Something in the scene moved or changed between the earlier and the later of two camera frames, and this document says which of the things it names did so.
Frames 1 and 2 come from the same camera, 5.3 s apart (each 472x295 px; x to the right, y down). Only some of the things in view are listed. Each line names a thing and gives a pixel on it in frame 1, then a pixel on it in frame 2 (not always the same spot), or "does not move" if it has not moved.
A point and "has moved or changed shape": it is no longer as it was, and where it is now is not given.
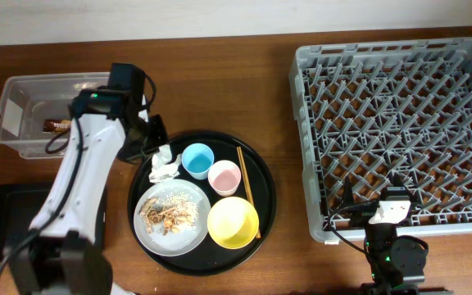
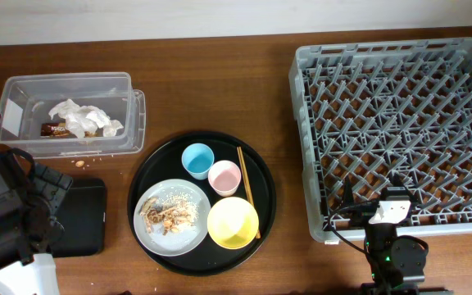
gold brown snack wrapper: x=56 y=125 does not move
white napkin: x=163 y=166 has moved or changed shape
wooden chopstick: x=246 y=182 does not move
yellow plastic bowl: x=233 y=223 does not move
